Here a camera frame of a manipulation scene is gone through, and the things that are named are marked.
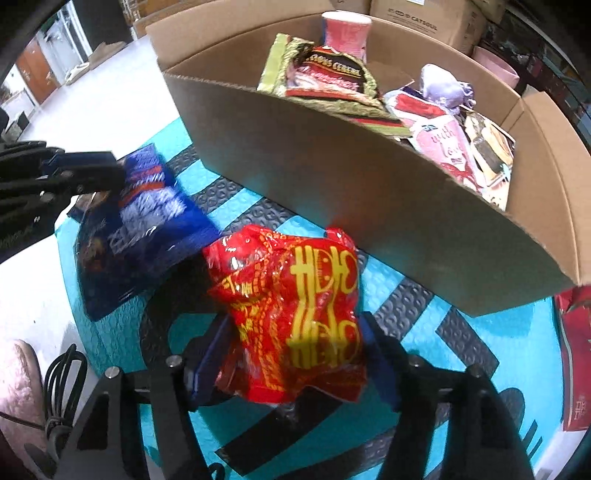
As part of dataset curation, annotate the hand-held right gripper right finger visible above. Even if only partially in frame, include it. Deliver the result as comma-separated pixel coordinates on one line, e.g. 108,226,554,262
358,311,536,480

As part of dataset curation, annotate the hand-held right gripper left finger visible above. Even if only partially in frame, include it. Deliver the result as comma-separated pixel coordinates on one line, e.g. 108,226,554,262
55,314,234,480

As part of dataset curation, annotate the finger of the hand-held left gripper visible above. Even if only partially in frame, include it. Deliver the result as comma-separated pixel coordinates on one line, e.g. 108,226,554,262
0,166,126,232
0,142,116,180

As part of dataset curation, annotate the blue snack bag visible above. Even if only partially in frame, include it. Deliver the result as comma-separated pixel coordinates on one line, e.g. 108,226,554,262
67,143,222,321

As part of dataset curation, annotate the red candy packet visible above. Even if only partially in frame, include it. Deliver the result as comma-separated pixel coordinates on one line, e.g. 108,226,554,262
203,225,368,404

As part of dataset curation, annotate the green gold cereal packet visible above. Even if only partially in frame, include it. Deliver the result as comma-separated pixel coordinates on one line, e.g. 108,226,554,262
256,32,411,137

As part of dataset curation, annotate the pink drink cup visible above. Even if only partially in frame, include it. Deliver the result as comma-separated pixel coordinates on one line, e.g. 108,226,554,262
321,11,372,63

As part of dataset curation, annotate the purple satin pouch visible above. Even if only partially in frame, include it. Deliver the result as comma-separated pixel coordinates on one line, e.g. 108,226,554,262
418,63,476,109

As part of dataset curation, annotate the beige cardboard pad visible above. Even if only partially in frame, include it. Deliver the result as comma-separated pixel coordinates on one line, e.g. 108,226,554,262
65,41,127,86

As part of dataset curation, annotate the teal foam mat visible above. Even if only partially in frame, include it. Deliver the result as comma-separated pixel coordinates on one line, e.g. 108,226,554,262
55,117,566,480

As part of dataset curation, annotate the pink fluffy slipper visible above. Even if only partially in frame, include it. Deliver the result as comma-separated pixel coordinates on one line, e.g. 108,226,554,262
0,339,49,462

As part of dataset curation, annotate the red gift bag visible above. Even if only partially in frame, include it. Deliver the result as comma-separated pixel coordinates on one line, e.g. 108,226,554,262
554,286,591,432

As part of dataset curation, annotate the pink packet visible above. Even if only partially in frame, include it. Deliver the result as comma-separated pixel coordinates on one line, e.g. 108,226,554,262
409,113,478,185

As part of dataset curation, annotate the brown snack packet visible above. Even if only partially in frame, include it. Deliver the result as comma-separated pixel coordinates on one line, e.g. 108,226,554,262
464,111,515,210

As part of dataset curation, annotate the red flat packet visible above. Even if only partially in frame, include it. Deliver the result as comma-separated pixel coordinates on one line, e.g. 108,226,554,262
385,88,444,127

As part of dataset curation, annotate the pink bowl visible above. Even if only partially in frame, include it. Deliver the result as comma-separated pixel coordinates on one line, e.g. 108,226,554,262
471,46,520,88

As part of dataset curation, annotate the labelled cardboard box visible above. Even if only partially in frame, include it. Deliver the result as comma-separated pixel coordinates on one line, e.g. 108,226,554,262
369,0,488,54

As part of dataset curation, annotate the black cabinet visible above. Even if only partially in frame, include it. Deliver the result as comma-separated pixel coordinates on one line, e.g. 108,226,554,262
485,0,591,153

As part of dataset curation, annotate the black cable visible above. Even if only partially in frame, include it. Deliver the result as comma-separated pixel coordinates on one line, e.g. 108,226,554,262
0,344,88,462

